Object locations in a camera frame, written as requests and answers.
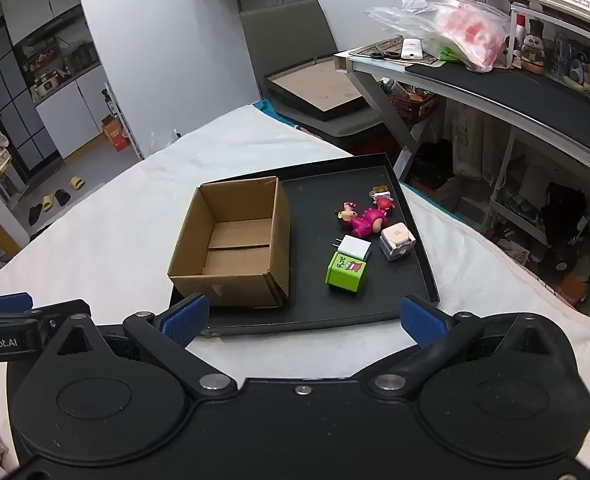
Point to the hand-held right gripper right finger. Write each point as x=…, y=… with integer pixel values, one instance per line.
x=421, y=322

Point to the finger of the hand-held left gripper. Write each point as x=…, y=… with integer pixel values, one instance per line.
x=6, y=303

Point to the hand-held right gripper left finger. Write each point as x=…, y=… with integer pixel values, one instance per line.
x=185, y=319

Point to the brown cardboard box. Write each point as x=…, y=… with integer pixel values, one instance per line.
x=220, y=290

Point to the black tray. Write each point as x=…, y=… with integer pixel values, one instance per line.
x=320, y=305

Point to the pink dinosaur figure toy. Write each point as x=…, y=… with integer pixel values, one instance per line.
x=367, y=222

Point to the white pink cube toy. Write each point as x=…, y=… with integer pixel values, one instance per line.
x=397, y=242

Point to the green cube toy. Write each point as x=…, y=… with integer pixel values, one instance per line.
x=345, y=280

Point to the black slipper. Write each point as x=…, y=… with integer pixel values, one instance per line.
x=62, y=197
x=35, y=214

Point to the white charger plug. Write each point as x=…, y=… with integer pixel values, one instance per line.
x=356, y=247

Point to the yellow slipper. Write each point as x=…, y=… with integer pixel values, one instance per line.
x=47, y=202
x=77, y=182

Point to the small red-capped figure toy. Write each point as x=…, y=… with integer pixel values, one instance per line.
x=344, y=214

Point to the black plastic bag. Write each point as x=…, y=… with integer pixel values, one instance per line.
x=432, y=165

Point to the white canvas bag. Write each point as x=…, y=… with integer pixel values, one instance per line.
x=467, y=145

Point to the white storage rack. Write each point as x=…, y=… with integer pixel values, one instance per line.
x=506, y=160

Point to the orange cardboard box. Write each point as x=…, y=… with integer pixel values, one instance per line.
x=115, y=135

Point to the white cabinet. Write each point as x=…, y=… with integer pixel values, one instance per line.
x=75, y=100

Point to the orange plastic basket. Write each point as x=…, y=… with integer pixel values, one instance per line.
x=415, y=107

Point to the grey desk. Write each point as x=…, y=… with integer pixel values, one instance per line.
x=550, y=127

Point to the black framed board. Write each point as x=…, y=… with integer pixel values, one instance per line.
x=315, y=87

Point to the black scissors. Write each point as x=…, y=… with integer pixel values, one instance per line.
x=382, y=52

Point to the white phone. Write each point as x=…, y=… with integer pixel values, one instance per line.
x=411, y=49

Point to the clear plastic bag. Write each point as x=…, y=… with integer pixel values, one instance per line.
x=465, y=35

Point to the panda figurine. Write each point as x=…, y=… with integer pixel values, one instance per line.
x=534, y=50

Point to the grey chair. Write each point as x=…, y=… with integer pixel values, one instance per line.
x=285, y=35

